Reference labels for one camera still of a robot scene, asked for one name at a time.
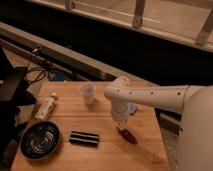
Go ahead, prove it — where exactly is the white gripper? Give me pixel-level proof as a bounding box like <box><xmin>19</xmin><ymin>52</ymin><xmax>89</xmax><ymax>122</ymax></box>
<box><xmin>111</xmin><ymin>101</ymin><xmax>129</xmax><ymax>130</ymax></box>

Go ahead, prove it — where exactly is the red chili pepper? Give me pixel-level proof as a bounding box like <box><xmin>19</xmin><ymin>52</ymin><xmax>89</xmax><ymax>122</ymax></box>
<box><xmin>118</xmin><ymin>128</ymin><xmax>138</xmax><ymax>144</ymax></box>

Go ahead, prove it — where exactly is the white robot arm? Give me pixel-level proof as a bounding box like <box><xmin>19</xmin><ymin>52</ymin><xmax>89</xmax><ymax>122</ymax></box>
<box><xmin>104</xmin><ymin>77</ymin><xmax>213</xmax><ymax>171</ymax></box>

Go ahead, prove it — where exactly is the dark ceramic bowl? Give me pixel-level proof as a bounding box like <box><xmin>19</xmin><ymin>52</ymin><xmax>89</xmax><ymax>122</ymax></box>
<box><xmin>20</xmin><ymin>121</ymin><xmax>60</xmax><ymax>160</ymax></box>

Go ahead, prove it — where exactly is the blue sponge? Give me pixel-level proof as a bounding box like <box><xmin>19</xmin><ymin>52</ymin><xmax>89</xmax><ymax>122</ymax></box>
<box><xmin>129</xmin><ymin>103</ymin><xmax>137</xmax><ymax>115</ymax></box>

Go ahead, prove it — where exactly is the black striped block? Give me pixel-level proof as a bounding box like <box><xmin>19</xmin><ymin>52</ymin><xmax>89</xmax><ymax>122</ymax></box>
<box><xmin>69</xmin><ymin>131</ymin><xmax>99</xmax><ymax>147</ymax></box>

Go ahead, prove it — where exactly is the translucent plastic cup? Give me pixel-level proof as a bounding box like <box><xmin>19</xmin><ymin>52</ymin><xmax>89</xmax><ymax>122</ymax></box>
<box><xmin>79</xmin><ymin>83</ymin><xmax>96</xmax><ymax>105</ymax></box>

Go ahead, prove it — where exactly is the white plastic bottle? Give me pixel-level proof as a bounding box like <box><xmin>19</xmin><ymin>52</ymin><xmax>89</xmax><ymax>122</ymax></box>
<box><xmin>35</xmin><ymin>93</ymin><xmax>57</xmax><ymax>120</ymax></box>

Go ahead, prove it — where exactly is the black equipment left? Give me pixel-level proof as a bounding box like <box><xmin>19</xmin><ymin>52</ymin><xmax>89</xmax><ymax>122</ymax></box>
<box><xmin>0</xmin><ymin>46</ymin><xmax>36</xmax><ymax>158</ymax></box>

